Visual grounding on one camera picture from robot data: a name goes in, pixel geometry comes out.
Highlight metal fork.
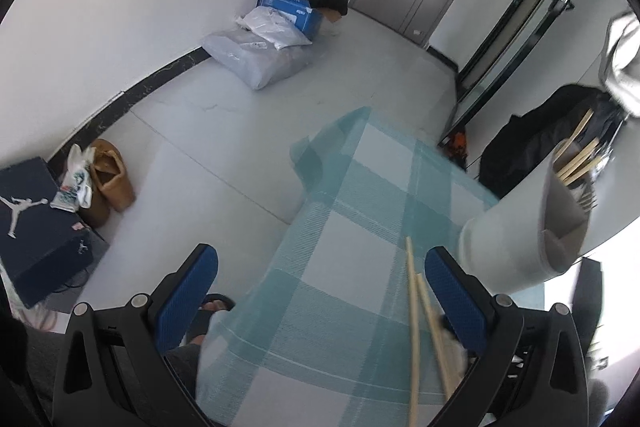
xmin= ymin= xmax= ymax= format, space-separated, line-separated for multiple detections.
xmin=570 ymin=187 xmax=598 ymax=212

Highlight white printed plastic bag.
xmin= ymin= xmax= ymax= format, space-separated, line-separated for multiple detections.
xmin=50 ymin=143 xmax=96 ymax=212

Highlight black framed glass door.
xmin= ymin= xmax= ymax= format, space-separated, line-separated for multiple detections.
xmin=437 ymin=0 xmax=596 ymax=148

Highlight orange black tool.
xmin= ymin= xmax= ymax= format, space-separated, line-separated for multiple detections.
xmin=445 ymin=131 xmax=471 ymax=165

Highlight white plastic package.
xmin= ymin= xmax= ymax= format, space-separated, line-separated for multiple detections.
xmin=236 ymin=6 xmax=312 ymax=50

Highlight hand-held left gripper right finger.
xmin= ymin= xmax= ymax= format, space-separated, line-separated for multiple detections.
xmin=424 ymin=246 xmax=593 ymax=427

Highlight brown paper bag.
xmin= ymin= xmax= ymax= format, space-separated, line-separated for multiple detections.
xmin=87 ymin=138 xmax=137 ymax=228

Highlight person's leg grey trousers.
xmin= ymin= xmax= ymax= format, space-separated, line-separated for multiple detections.
xmin=165 ymin=342 xmax=206 ymax=403

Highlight blue cardboard box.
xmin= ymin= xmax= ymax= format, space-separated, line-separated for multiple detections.
xmin=256 ymin=0 xmax=323 ymax=42

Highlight white pink shoe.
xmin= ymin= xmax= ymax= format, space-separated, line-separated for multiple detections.
xmin=20 ymin=304 xmax=61 ymax=333

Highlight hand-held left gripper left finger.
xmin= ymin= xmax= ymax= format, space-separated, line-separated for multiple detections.
xmin=52 ymin=243 xmax=219 ymax=427

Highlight grey plastic package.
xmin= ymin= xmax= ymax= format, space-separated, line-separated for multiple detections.
xmin=202 ymin=29 xmax=311 ymax=91

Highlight teal checked tablecloth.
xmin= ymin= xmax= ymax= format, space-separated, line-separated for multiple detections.
xmin=195 ymin=106 xmax=548 ymax=427

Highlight white cylindrical utensil holder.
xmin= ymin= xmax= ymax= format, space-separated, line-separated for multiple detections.
xmin=459 ymin=134 xmax=601 ymax=295

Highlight black slipper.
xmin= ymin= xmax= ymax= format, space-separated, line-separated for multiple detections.
xmin=187 ymin=293 xmax=236 ymax=348

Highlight dark blue shoe box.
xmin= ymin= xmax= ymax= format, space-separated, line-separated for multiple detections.
xmin=0 ymin=157 xmax=96 ymax=309

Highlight wooden chopstick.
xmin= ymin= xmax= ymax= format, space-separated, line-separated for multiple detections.
xmin=405 ymin=237 xmax=421 ymax=427
xmin=416 ymin=273 xmax=458 ymax=395
xmin=554 ymin=108 xmax=596 ymax=160
xmin=556 ymin=139 xmax=601 ymax=175
xmin=562 ymin=154 xmax=606 ymax=188

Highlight black jacket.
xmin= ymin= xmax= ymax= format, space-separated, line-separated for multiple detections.
xmin=479 ymin=84 xmax=626 ymax=200

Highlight white bag with black strap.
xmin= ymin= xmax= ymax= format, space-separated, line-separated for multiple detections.
xmin=599 ymin=9 xmax=640 ymax=118

